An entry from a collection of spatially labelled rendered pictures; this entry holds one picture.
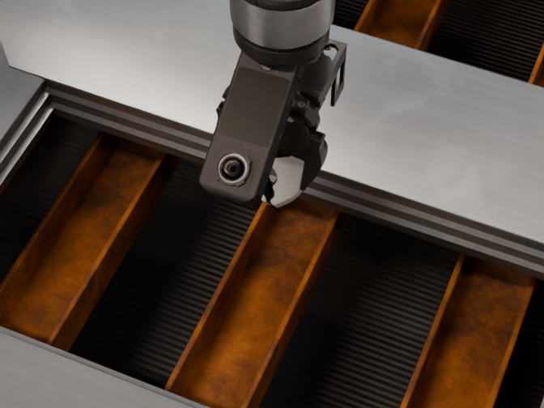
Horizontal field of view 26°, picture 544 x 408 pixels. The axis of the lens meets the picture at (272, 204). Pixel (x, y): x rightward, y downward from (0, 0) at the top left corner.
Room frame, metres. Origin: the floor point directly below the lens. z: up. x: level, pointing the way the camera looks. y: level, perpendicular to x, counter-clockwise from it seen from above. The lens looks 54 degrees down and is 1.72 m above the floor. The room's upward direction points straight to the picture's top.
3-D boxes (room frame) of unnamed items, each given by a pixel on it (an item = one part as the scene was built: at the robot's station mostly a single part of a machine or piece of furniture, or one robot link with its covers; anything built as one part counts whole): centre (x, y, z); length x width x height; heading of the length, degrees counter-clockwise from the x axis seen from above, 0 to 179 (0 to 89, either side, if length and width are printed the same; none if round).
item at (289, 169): (0.61, -0.02, 0.94); 0.06 x 0.03 x 0.09; 157
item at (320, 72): (0.62, -0.01, 1.05); 0.09 x 0.08 x 0.12; 157
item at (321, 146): (0.59, -0.02, 0.99); 0.05 x 0.02 x 0.09; 67
